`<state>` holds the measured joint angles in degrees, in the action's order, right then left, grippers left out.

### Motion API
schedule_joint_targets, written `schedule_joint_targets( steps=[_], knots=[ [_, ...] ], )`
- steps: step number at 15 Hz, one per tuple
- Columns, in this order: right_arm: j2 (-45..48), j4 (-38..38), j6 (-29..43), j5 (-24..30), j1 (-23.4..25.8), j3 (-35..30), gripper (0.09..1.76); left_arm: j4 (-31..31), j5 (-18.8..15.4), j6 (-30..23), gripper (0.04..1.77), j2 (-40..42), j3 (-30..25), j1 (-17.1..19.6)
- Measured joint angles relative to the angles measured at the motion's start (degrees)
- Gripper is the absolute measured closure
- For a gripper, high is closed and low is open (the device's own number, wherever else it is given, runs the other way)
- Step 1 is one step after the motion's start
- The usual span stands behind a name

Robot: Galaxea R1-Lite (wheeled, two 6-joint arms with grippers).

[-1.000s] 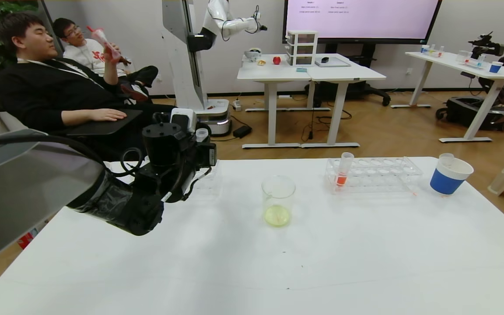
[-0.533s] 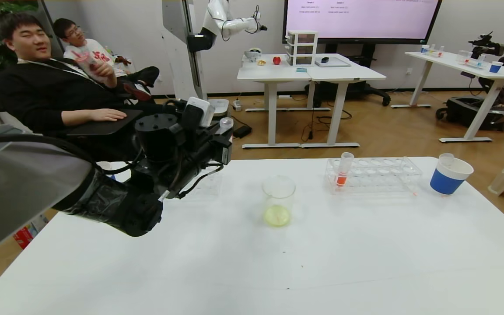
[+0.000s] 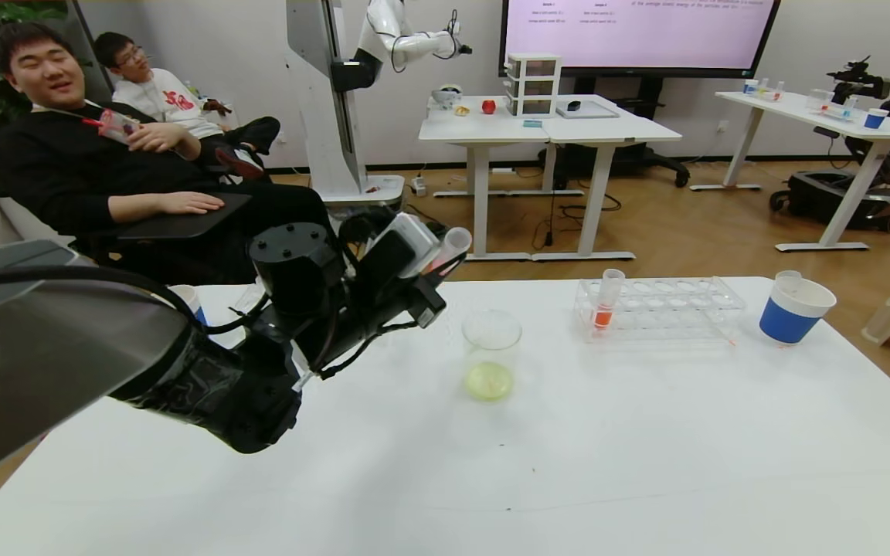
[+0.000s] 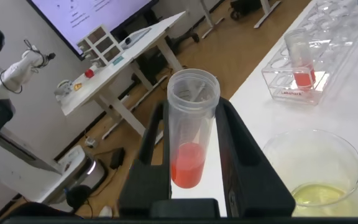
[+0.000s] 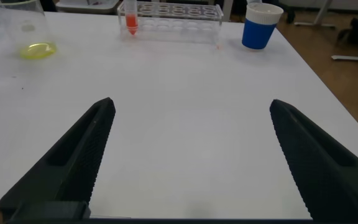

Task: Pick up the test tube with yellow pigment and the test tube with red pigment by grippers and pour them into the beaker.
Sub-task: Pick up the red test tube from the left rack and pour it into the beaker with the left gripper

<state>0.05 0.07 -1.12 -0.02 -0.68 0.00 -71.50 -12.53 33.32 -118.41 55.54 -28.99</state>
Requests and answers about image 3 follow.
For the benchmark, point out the blue white paper cup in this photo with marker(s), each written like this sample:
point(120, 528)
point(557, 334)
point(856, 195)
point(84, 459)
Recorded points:
point(791, 324)
point(875, 120)
point(184, 297)
point(750, 87)

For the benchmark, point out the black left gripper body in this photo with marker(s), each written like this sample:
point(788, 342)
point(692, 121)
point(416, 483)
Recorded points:
point(431, 302)

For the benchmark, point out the grey flat tray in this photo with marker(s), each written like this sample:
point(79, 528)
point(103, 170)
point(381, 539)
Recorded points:
point(598, 110)

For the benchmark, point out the black display stand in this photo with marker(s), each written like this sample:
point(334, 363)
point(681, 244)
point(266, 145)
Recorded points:
point(630, 158)

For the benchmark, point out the large wall display screen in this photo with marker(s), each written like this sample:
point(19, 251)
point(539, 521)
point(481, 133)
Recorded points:
point(646, 46)

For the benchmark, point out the white bowl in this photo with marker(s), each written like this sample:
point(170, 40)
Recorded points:
point(446, 98)

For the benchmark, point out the white power strip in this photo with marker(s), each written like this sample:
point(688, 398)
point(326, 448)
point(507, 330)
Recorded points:
point(419, 185)

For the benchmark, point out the yellow pigment test tube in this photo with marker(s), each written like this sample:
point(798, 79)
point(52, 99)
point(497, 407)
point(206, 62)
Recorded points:
point(786, 279)

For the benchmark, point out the man in black clothes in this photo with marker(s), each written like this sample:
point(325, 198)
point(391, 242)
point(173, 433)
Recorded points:
point(90, 170)

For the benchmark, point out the white planter pot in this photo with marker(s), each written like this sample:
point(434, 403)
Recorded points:
point(32, 224)

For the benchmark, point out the red apple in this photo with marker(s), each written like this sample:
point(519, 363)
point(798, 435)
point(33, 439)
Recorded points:
point(489, 106)

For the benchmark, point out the pink drink cup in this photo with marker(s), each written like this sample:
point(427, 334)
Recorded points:
point(114, 127)

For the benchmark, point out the man in white t-shirt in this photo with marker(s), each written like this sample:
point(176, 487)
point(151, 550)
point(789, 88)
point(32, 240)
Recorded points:
point(167, 100)

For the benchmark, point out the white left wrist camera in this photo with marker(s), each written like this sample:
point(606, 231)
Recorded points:
point(410, 239)

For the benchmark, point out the white double office desk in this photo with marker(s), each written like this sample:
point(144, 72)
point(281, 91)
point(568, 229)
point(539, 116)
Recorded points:
point(491, 127)

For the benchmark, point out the white humanoid robot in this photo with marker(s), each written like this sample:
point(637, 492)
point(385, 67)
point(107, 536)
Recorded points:
point(337, 116)

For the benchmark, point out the black wheeled robot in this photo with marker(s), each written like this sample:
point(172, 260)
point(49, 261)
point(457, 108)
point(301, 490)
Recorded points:
point(823, 201)

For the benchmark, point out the clear desktop drawer unit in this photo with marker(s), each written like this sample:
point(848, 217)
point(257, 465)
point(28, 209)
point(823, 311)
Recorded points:
point(534, 85)

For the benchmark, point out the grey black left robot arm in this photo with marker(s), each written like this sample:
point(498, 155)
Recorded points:
point(66, 363)

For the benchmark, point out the clear glass beaker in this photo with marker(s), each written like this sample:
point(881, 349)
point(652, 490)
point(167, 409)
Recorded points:
point(491, 363)
point(817, 99)

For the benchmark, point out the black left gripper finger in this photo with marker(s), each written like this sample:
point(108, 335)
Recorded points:
point(443, 265)

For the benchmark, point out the red pigment test tube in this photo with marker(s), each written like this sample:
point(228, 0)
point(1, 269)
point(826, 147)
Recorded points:
point(453, 245)
point(605, 313)

